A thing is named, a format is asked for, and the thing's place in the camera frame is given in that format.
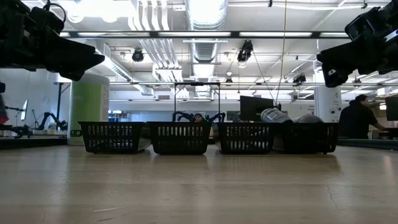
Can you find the black aluminium table frame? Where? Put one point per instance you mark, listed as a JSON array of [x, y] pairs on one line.
[[31, 143]]

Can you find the long ceiling light fixture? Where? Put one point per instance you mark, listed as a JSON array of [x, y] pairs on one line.
[[235, 34]]

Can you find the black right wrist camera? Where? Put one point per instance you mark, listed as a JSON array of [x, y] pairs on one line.
[[359, 28]]

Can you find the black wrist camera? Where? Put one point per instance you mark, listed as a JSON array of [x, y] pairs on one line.
[[359, 28], [46, 20]]

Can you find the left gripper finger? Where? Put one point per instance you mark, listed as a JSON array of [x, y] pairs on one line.
[[73, 57]]

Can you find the green wipes canister white lid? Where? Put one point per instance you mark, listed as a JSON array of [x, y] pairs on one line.
[[88, 105]]

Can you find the black plastic slotted basket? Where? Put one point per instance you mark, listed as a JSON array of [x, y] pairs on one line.
[[245, 137], [112, 137], [308, 137], [179, 137]]

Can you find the silver ceiling air duct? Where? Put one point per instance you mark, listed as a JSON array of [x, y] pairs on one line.
[[205, 49]]

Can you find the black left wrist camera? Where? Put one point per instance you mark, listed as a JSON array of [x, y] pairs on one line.
[[46, 20]]

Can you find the person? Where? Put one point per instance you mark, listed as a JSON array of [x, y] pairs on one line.
[[357, 118], [198, 117]]

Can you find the black background station frame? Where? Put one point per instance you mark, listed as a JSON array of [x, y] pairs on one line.
[[59, 102]]

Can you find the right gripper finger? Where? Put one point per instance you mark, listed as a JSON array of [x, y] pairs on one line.
[[348, 60]]

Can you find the white round column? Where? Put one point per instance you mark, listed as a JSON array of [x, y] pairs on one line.
[[326, 104]]

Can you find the black computer monitor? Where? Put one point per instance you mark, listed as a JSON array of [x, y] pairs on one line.
[[252, 107], [392, 109]]

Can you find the black background robot arm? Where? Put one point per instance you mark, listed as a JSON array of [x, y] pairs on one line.
[[51, 119], [183, 115], [217, 117]]

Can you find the red background robot arm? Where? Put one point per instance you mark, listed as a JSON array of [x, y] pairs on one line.
[[3, 112]]

